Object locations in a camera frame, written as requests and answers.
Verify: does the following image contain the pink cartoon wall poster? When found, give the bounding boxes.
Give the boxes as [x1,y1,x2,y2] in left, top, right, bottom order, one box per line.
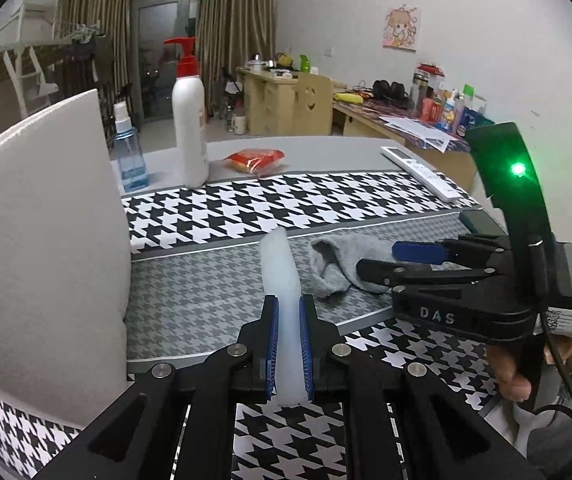
[382,4,423,54]

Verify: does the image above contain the black headphones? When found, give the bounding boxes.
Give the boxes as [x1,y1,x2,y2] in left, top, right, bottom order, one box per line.
[372,80,411,104]

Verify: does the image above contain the dark hanging clothes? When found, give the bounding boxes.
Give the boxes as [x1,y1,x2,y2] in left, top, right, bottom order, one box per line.
[63,34,100,87]

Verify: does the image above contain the glass balcony door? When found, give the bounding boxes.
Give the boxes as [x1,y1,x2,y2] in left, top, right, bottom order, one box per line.
[132,0,203,122]

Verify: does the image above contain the group of desk bottles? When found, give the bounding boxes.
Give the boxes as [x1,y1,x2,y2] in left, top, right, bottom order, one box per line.
[411,62,493,137]

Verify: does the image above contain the blue spray bottle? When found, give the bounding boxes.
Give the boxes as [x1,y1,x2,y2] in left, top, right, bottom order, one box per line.
[112,101,149,194]

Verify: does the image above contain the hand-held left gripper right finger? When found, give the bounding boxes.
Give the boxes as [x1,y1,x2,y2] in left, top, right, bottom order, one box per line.
[298,293,549,480]

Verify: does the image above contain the houndstooth tablecloth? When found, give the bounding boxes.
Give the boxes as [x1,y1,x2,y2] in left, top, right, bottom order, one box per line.
[0,170,517,480]

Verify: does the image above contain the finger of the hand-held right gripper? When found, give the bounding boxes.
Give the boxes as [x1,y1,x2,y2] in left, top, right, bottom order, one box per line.
[356,258,498,292]
[392,234,512,267]

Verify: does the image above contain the white red pump bottle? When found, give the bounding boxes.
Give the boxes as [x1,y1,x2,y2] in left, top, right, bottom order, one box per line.
[163,36,211,190]

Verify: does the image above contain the white paper sheets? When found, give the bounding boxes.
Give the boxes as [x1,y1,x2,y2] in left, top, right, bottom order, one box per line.
[380,115,460,153]

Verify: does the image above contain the cluttered wooden desk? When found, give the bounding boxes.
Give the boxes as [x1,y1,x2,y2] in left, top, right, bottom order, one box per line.
[332,94,487,197]

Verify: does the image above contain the brown curtain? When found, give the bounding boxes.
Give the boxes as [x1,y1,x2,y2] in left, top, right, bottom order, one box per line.
[197,0,278,117]
[56,0,134,126]

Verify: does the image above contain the white foam box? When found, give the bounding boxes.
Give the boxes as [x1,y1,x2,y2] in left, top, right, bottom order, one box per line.
[0,89,134,432]

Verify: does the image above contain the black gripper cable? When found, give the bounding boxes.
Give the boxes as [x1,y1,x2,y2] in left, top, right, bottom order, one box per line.
[528,239,572,420]

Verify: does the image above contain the person's right hand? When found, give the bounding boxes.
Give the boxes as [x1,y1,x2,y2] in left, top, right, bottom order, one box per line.
[486,321,572,404]

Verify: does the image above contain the grey sock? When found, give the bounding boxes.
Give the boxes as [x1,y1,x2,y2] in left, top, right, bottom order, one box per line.
[308,236,403,301]

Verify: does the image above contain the white remote control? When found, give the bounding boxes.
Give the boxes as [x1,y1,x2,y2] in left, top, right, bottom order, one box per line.
[381,146,461,205]

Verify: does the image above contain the metal bunk bed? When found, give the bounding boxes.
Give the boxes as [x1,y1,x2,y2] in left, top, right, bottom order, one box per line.
[0,2,102,127]

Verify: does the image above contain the red snack packet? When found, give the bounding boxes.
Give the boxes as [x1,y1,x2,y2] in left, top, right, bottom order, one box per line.
[223,148,286,178]

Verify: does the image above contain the wooden smiley chair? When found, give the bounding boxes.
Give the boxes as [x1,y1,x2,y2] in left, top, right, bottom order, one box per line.
[291,76,333,137]

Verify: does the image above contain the group of floor bottles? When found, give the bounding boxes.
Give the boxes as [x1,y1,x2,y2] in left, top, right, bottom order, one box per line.
[220,94,249,134]

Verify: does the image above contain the person's right forearm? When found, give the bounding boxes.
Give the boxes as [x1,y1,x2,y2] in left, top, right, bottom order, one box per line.
[508,325,572,480]

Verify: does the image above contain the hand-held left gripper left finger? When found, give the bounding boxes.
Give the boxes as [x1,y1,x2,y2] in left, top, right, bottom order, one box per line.
[30,294,281,480]

